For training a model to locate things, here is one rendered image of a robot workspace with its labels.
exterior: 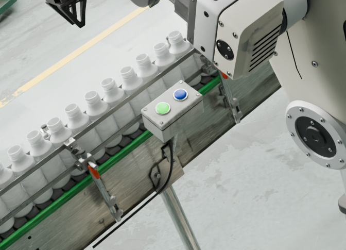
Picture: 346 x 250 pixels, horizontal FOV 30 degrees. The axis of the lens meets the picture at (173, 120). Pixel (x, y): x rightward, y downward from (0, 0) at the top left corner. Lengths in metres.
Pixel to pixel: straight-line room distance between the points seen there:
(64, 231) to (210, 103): 0.54
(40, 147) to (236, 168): 1.59
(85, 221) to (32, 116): 2.50
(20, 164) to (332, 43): 0.86
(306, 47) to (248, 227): 1.78
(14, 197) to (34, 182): 0.06
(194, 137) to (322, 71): 0.82
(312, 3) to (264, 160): 2.09
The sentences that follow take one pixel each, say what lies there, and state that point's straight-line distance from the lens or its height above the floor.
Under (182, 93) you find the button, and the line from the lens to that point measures 1.61.
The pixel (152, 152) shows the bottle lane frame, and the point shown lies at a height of 0.93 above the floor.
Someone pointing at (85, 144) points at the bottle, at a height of 1.06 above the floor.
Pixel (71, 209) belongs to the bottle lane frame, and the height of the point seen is 0.95.
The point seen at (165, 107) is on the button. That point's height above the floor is 1.12.
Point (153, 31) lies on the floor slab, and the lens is 4.51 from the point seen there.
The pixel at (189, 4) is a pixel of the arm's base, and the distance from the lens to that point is 0.95.
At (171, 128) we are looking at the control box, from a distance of 1.59.
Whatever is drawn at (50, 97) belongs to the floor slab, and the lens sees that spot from 4.28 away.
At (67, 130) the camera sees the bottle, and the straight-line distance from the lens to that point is 1.65.
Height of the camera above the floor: 1.96
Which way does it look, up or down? 34 degrees down
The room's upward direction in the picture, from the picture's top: 23 degrees counter-clockwise
